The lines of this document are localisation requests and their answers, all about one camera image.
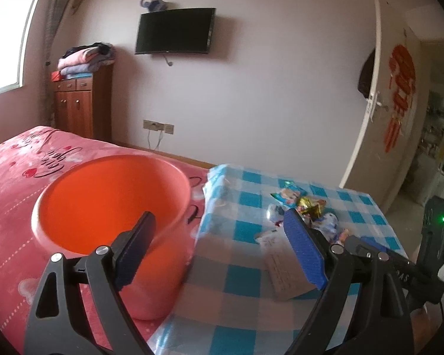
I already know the white blue plastic wrapper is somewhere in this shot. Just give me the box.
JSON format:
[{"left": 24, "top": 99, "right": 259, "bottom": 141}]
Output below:
[{"left": 311, "top": 212, "right": 340, "bottom": 243}]

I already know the orange plastic bucket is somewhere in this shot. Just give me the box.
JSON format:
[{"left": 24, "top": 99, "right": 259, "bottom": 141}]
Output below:
[{"left": 31, "top": 155, "right": 196, "bottom": 320}]

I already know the pink printed bed sheet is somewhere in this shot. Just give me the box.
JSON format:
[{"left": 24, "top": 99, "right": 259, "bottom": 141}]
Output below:
[{"left": 0, "top": 125, "right": 216, "bottom": 354}]

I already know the gold foil wrapper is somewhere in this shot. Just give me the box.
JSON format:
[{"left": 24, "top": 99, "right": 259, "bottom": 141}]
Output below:
[{"left": 296, "top": 196, "right": 326, "bottom": 220}]

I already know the white door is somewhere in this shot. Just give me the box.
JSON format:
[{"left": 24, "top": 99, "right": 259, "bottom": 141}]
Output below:
[{"left": 340, "top": 0, "right": 421, "bottom": 212}]

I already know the blue rabbit snack bag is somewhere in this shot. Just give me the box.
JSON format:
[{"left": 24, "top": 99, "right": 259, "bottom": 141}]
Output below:
[{"left": 271, "top": 185, "right": 307, "bottom": 208}]

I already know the blue white checkered cloth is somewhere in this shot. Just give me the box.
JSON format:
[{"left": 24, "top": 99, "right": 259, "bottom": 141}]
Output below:
[{"left": 147, "top": 163, "right": 410, "bottom": 355}]

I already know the black bag on door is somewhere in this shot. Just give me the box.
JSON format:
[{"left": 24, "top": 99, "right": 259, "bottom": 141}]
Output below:
[{"left": 358, "top": 50, "right": 375, "bottom": 99}]

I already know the red door decoration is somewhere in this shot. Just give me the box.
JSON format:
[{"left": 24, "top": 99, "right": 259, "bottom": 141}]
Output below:
[{"left": 383, "top": 44, "right": 416, "bottom": 153}]

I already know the brown wooden cabinet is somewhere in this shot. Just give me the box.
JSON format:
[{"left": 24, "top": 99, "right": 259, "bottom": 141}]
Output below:
[{"left": 53, "top": 65, "right": 113, "bottom": 142}]

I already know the red box on cabinet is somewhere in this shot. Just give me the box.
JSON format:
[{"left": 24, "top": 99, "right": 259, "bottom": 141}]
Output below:
[{"left": 51, "top": 71, "right": 62, "bottom": 82}]

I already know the folded blankets pile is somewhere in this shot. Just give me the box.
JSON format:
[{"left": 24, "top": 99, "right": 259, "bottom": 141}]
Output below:
[{"left": 57, "top": 42, "right": 116, "bottom": 76}]

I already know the window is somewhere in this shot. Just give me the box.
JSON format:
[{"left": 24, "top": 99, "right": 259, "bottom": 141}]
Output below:
[{"left": 0, "top": 0, "right": 38, "bottom": 94}]

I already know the patterned curtain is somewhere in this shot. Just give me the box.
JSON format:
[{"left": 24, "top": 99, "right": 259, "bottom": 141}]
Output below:
[{"left": 40, "top": 0, "right": 78, "bottom": 127}]

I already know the wall power outlet strip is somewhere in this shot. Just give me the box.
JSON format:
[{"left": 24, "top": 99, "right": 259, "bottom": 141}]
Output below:
[{"left": 143, "top": 120, "right": 174, "bottom": 135}]

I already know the black wall television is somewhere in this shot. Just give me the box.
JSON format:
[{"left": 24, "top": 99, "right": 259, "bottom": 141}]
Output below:
[{"left": 134, "top": 8, "right": 215, "bottom": 54}]

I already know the blue wall ornament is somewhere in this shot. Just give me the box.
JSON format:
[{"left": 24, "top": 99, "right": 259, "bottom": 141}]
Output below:
[{"left": 140, "top": 0, "right": 168, "bottom": 12}]

